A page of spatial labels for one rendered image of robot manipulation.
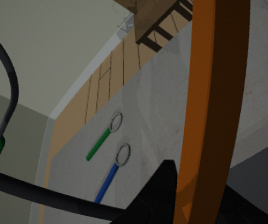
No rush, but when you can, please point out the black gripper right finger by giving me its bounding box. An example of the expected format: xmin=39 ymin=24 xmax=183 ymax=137
xmin=215 ymin=185 xmax=268 ymax=224

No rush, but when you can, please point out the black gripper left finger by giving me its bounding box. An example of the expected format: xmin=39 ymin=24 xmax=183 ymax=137
xmin=109 ymin=160 xmax=178 ymax=224

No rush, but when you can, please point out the green handle with grey loop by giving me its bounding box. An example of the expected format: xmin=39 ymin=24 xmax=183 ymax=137
xmin=86 ymin=112 xmax=123 ymax=161

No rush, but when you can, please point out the blue handle with grey loop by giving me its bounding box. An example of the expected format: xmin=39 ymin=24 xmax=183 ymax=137
xmin=94 ymin=144 xmax=131 ymax=204

